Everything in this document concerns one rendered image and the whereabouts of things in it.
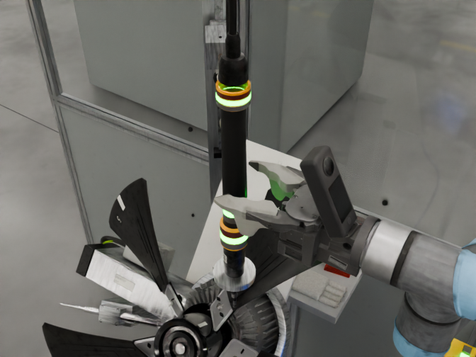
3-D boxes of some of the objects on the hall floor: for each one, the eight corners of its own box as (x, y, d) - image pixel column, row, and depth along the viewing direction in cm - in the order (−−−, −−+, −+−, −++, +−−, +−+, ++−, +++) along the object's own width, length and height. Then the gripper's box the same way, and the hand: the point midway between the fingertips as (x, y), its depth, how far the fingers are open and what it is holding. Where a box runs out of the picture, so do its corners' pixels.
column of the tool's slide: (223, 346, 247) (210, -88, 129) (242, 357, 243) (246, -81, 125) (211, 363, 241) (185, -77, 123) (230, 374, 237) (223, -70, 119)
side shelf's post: (281, 395, 230) (295, 263, 176) (290, 400, 228) (306, 268, 174) (276, 404, 227) (288, 271, 173) (285, 409, 226) (300, 277, 171)
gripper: (341, 307, 71) (204, 243, 79) (383, 234, 80) (257, 184, 89) (350, 263, 65) (202, 199, 73) (394, 190, 75) (258, 141, 83)
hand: (238, 178), depth 79 cm, fingers open, 8 cm apart
